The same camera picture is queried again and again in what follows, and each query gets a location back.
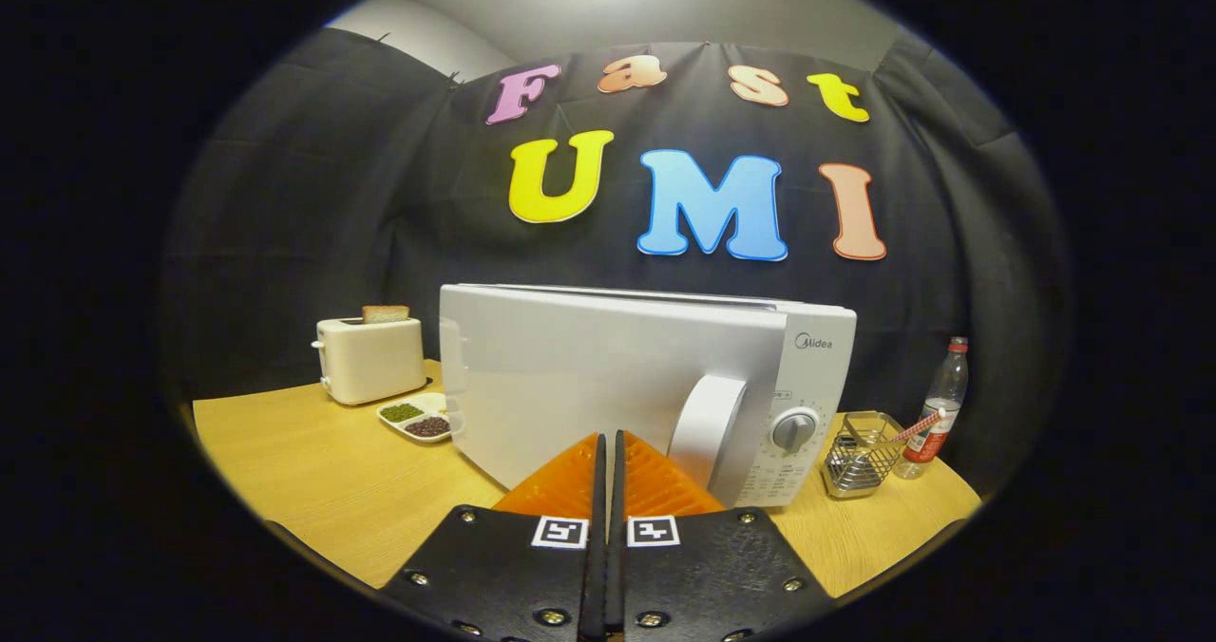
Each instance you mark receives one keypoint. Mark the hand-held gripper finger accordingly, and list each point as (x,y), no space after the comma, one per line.
(597,566)
(617,566)

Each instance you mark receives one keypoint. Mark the white toaster oven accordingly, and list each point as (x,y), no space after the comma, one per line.
(570,376)

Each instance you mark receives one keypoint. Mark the cream bread toaster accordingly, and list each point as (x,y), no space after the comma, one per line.
(370,362)

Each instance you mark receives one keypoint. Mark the white divided bean dish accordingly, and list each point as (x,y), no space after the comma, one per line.
(418,419)

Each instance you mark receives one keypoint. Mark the toast slice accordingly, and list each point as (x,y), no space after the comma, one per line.
(385,314)

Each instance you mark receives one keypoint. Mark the red striped straw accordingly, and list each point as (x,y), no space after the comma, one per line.
(917,427)

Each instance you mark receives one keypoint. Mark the clear plastic water bottle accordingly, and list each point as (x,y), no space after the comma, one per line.
(940,405)

